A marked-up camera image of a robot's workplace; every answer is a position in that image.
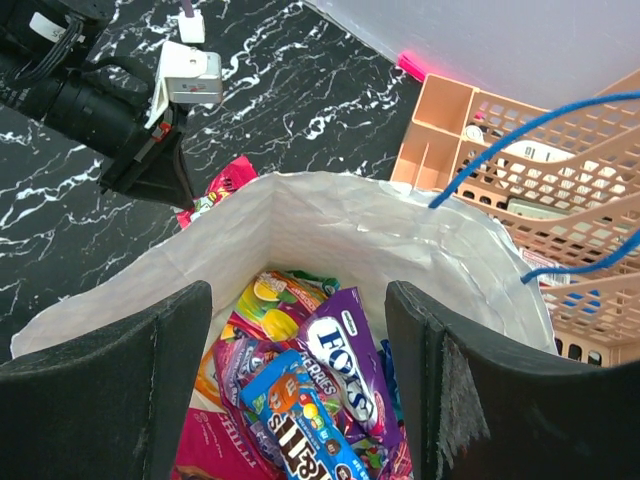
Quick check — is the blue M&M's packet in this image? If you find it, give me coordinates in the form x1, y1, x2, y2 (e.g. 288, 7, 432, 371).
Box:
240, 350, 369, 480

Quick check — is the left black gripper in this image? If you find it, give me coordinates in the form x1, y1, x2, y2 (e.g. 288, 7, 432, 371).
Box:
42, 57, 194, 210

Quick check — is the peach plastic desk organizer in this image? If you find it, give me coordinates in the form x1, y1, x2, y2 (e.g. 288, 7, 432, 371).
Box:
392, 74, 639, 367

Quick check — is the blue snack bag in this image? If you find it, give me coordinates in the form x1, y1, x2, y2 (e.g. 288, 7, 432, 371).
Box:
378, 339, 404, 424

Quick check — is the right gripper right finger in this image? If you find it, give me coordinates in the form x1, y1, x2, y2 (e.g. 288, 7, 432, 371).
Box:
385, 281, 639, 479

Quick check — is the orange Fox's fruits candy bag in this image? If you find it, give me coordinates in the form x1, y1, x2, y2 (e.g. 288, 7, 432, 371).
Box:
190, 270, 329, 413

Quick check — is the purple Fox's berries candy bag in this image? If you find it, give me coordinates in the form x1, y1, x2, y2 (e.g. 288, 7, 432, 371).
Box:
298, 287, 402, 448

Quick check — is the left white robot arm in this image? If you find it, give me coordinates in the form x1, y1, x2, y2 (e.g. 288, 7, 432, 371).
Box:
1, 1, 194, 210

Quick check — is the magenta snack bag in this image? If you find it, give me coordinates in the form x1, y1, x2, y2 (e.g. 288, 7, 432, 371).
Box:
170, 408, 286, 480

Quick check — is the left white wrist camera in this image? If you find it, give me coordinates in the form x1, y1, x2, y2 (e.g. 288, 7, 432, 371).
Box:
145, 41, 223, 129

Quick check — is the blue checkered paper bag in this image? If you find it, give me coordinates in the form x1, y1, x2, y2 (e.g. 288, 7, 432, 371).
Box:
10, 172, 556, 357

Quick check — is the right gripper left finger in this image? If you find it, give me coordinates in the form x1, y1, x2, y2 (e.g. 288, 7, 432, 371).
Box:
1, 281, 212, 479

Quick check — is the small red candy packet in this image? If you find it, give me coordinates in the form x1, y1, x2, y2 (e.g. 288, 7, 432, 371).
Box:
176, 156, 258, 229

